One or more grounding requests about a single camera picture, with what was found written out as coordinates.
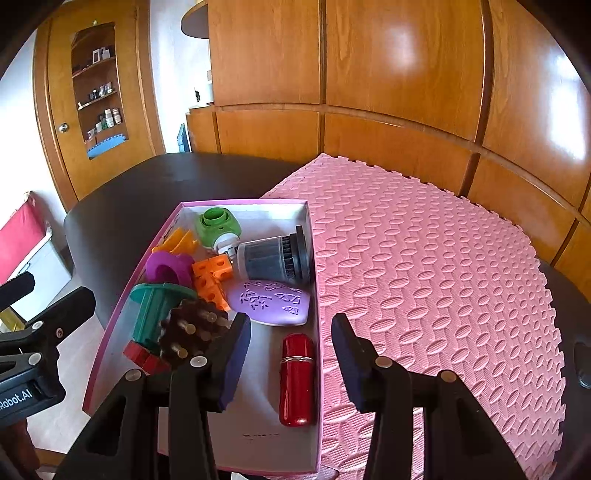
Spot brown spiky massage ball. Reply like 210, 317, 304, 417
159, 299, 232, 370

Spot pink-rimmed cardboard box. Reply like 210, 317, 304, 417
83, 198, 322, 476

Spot small bottles on cabinet shelves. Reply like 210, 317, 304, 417
74, 44, 124, 139

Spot blue foam mat piece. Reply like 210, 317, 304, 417
87, 134, 126, 160

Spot black oval leather cushion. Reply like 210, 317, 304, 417
574, 342, 591, 388

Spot pink foam mat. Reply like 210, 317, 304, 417
261, 154, 568, 480

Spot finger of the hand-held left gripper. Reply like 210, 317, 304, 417
0, 286, 97, 360
0, 271, 37, 310

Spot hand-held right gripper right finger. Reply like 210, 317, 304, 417
331, 312, 529, 480

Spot wooden cabinet with glass door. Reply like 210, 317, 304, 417
34, 0, 167, 213

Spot orange plastic block toy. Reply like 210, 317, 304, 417
191, 256, 234, 311

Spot purple patterned oval toy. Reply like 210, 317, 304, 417
229, 279, 311, 328

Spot purple plastic ring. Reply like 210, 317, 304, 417
145, 251, 195, 287

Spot person's left forearm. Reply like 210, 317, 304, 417
0, 415, 35, 480

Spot red plastic block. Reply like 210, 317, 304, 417
123, 340, 171, 376

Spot red metallic capsule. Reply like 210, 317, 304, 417
279, 334, 317, 426

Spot grey cylindrical vacuum filter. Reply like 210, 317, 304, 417
235, 224, 312, 282

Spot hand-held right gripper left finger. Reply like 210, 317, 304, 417
53, 312, 252, 480

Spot yellow plastic piece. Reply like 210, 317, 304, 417
152, 227, 200, 254

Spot red cloth panel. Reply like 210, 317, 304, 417
0, 190, 51, 284

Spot teal plastic spool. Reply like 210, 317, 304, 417
129, 282, 197, 354

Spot green and white plastic dispenser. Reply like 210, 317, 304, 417
194, 208, 243, 254

